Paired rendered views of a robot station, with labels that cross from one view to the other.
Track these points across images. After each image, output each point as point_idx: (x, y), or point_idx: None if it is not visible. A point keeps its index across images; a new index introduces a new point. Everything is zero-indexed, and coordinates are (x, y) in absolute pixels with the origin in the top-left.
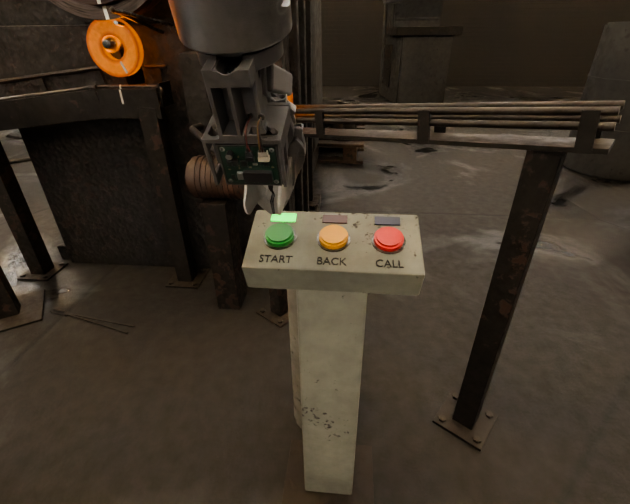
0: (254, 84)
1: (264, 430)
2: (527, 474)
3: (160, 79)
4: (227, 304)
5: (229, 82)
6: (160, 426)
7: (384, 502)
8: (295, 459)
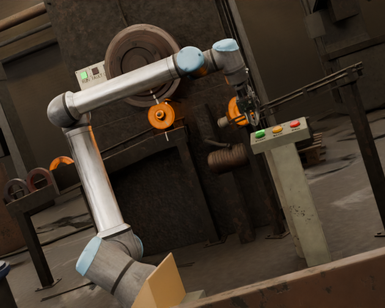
0: (244, 87)
1: (283, 263)
2: None
3: (182, 124)
4: (245, 239)
5: (239, 88)
6: (228, 277)
7: None
8: (301, 263)
